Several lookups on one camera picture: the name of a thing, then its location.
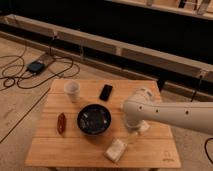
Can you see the wooden table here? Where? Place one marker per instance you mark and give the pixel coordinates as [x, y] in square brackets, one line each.
[58, 141]

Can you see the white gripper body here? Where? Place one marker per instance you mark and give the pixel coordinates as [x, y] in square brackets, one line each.
[142, 127]

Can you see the black smartphone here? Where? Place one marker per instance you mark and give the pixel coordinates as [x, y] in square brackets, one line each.
[105, 93]

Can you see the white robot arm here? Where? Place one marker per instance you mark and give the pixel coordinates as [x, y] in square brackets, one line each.
[140, 106]

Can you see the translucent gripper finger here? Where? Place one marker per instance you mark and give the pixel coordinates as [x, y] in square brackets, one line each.
[131, 138]

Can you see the black ceramic bowl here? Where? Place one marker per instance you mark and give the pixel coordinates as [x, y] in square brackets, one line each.
[94, 119]

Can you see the translucent plastic cup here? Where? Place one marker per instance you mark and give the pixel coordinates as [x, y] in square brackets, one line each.
[72, 89]

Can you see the blue power adapter box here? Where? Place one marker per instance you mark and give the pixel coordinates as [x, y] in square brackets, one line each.
[35, 67]

